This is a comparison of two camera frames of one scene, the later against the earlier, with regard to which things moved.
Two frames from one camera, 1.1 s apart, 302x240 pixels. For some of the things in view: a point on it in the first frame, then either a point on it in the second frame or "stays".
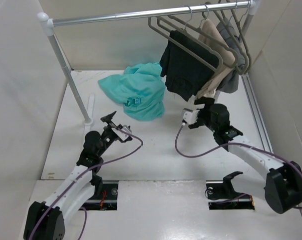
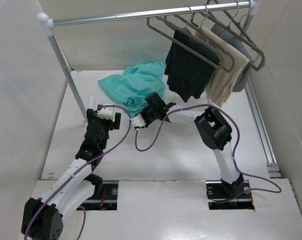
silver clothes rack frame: [49, 24] stays
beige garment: [208, 34] to [220, 85]
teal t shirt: [141, 86] stays
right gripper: [207, 102] to [143, 115]
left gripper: [110, 124] to [92, 116]
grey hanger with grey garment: [232, 36] to [236, 33]
